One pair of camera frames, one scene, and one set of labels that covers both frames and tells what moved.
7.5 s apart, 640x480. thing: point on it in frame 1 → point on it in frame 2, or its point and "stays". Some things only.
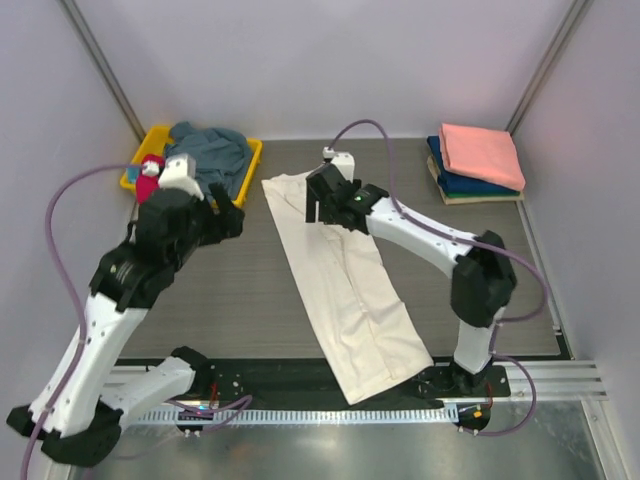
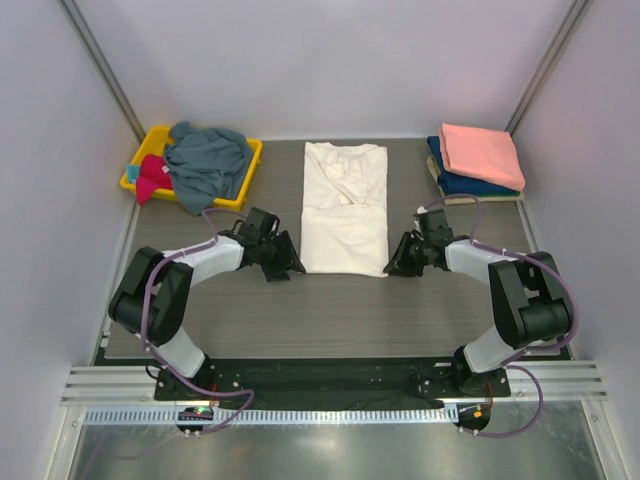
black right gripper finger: [316, 190] → [404, 261]
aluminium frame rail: [557, 381] stays
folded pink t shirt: [481, 154] stays
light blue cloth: [132, 174] stays
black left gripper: [227, 223] → [287, 258]
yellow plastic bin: [154, 142] stays
